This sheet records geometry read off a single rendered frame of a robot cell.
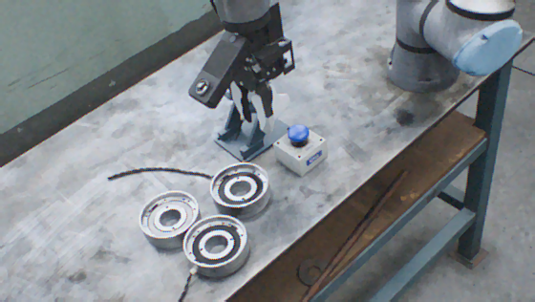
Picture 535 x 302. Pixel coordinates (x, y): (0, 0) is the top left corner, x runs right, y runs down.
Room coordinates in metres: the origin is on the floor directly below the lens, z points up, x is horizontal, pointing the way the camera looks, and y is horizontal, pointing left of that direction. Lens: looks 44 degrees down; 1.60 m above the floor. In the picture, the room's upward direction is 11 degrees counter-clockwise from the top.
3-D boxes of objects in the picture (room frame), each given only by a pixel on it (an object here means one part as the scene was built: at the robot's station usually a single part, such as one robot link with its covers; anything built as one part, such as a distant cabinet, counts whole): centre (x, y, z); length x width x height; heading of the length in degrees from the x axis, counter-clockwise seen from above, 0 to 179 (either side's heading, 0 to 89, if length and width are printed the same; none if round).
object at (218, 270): (0.62, 0.11, 0.82); 0.10 x 0.10 x 0.04
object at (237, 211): (0.73, 0.06, 0.82); 0.10 x 0.10 x 0.04
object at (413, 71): (0.99, -0.36, 0.85); 0.15 x 0.15 x 0.10
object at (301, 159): (0.80, -0.07, 0.82); 0.08 x 0.07 x 0.05; 124
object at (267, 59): (0.75, -0.01, 1.10); 0.09 x 0.08 x 0.12; 124
